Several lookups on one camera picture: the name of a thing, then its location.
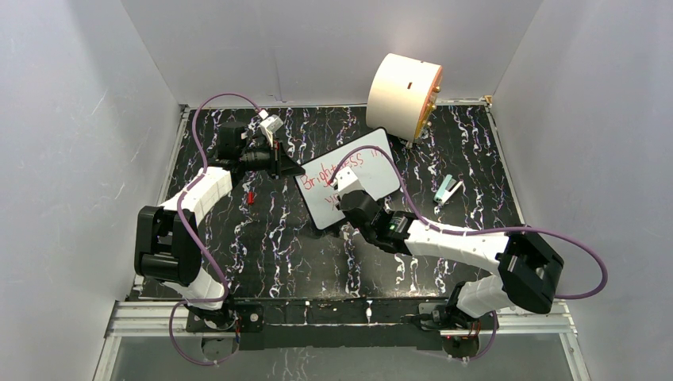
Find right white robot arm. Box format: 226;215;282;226
338;190;563;329

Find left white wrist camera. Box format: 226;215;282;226
258;110;283;148

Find purple cable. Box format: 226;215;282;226
167;93;269;367
328;145;609;364

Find white cylindrical drum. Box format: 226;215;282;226
366;53;443;147

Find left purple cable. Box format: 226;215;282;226
167;93;269;367

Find white whiteboard black frame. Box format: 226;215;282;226
295;128;400;230

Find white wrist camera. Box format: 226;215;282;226
258;110;283;148
334;167;364;197

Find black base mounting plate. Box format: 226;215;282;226
186;297;481;351

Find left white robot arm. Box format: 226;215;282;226
134;115;305;330

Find light blue whiteboard eraser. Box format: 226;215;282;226
433;175;463;206

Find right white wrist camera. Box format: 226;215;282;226
334;167;364;197

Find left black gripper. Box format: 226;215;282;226
240;139;306;182

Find aluminium frame rail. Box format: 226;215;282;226
107;298;577;338

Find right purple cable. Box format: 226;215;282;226
328;145;609;364

